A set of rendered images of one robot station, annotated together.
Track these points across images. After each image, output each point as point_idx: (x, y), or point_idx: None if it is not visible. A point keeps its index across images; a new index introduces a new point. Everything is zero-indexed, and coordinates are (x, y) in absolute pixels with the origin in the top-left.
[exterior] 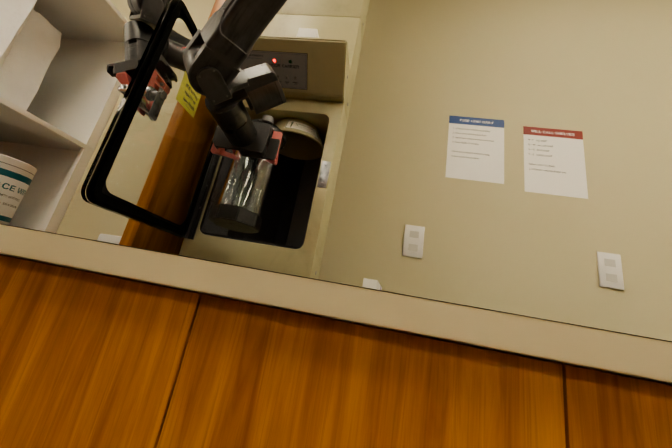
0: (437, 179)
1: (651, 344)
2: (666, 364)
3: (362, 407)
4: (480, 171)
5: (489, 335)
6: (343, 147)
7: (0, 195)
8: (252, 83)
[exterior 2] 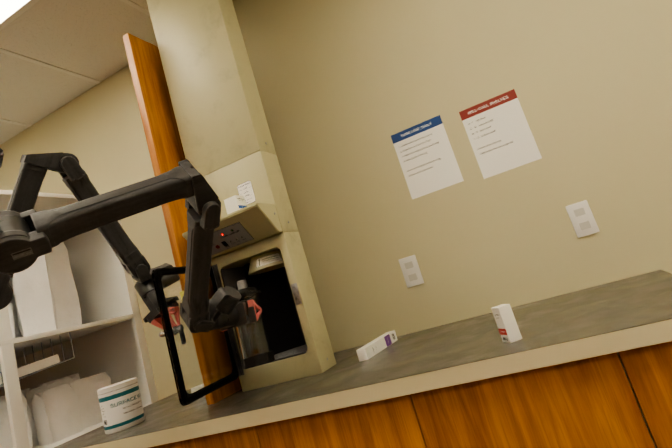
0: (406, 205)
1: (429, 374)
2: (436, 381)
3: (339, 445)
4: (439, 178)
5: (368, 397)
6: (318, 214)
7: (133, 405)
8: (219, 306)
